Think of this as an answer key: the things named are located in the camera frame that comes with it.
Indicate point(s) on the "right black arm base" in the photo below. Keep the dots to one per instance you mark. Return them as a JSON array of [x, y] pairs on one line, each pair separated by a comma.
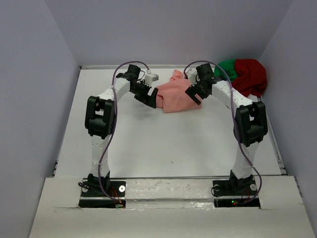
[[227, 197]]

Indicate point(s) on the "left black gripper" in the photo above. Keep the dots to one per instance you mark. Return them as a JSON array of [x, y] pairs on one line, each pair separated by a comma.
[[149, 100]]

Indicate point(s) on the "aluminium front rail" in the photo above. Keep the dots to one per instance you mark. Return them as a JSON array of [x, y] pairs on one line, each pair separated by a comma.
[[190, 177]]

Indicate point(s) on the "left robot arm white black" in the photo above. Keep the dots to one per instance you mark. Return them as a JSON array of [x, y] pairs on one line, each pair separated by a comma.
[[101, 119]]

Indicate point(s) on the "aluminium left side rail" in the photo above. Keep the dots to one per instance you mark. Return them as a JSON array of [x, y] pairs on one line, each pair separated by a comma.
[[55, 168]]

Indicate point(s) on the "red t shirt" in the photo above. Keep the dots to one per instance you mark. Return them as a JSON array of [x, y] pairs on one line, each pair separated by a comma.
[[251, 78]]

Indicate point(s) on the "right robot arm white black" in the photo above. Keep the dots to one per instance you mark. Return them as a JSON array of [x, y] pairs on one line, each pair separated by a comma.
[[249, 126]]

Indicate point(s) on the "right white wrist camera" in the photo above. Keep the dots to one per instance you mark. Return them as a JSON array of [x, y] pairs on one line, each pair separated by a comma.
[[191, 75]]

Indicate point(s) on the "pink t shirt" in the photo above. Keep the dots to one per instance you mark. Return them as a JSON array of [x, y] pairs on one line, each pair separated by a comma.
[[171, 96]]

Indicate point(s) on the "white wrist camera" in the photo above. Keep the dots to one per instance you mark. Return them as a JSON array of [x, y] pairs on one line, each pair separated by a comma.
[[149, 78], [191, 75]]

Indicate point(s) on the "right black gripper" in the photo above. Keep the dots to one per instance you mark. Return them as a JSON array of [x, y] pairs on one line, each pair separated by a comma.
[[191, 90]]

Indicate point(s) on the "green t shirt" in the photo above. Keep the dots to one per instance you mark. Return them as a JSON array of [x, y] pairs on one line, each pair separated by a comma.
[[229, 67]]

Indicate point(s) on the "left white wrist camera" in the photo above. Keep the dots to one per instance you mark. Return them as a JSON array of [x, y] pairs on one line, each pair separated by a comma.
[[149, 78]]

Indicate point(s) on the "aluminium back rail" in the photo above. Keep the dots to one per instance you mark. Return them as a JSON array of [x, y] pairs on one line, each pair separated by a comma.
[[151, 66]]

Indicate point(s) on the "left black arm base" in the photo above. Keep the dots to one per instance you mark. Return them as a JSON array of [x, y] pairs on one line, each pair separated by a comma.
[[94, 198]]

